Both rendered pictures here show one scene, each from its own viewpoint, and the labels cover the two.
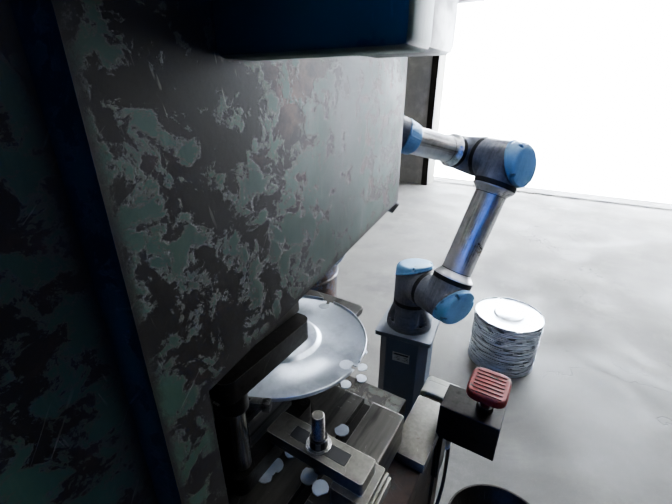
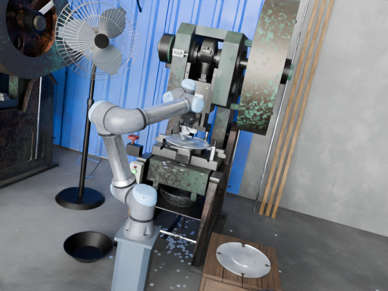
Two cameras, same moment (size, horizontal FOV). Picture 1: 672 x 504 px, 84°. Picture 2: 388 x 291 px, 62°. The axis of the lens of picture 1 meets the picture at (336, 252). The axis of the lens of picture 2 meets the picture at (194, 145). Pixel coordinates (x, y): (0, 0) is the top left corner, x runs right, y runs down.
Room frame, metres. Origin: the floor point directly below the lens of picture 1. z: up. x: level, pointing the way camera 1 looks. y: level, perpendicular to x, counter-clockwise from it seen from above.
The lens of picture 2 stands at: (2.46, -0.57, 1.32)
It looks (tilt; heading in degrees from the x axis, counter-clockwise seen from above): 15 degrees down; 160
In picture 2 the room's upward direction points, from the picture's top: 11 degrees clockwise
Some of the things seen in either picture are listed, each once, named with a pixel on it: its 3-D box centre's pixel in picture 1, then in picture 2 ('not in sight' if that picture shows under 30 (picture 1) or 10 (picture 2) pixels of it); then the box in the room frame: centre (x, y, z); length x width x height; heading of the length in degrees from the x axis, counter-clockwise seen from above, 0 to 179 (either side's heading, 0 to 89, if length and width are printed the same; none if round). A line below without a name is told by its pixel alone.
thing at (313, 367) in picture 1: (284, 337); (187, 141); (0.54, 0.09, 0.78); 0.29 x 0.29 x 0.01
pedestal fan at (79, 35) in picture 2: not in sight; (108, 101); (-0.45, -0.35, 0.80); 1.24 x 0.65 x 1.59; 148
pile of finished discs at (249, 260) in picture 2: not in sight; (243, 258); (1.18, 0.30, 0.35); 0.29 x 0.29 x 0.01
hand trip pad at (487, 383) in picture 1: (486, 400); (133, 141); (0.45, -0.24, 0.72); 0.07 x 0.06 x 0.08; 148
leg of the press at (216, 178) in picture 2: not in sight; (223, 186); (0.45, 0.46, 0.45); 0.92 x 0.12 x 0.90; 148
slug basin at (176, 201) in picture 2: not in sight; (181, 193); (0.43, 0.16, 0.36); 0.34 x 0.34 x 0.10
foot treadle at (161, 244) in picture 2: not in sight; (170, 229); (0.55, 0.09, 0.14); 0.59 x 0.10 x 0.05; 148
